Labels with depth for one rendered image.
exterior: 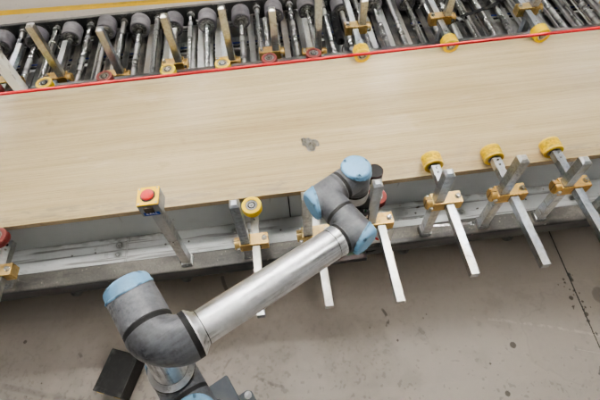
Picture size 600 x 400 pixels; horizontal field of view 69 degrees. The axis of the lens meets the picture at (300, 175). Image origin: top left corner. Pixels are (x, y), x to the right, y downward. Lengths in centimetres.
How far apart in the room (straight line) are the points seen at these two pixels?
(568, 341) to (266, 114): 193
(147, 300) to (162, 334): 9
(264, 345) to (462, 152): 140
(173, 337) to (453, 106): 159
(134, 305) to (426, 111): 151
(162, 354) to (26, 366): 188
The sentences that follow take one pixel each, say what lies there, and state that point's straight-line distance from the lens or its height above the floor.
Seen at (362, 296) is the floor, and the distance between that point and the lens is 254.
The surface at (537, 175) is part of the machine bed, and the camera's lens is 226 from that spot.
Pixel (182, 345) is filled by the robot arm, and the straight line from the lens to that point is 103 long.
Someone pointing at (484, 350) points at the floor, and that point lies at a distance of 259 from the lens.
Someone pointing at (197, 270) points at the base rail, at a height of 68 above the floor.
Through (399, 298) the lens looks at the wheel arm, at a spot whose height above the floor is 86.
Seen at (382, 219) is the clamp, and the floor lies 87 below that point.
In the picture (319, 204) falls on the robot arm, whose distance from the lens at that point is 122.
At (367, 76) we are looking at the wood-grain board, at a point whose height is 90.
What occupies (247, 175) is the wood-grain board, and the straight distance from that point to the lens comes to 183.
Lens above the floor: 239
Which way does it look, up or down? 55 degrees down
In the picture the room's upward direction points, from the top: 4 degrees counter-clockwise
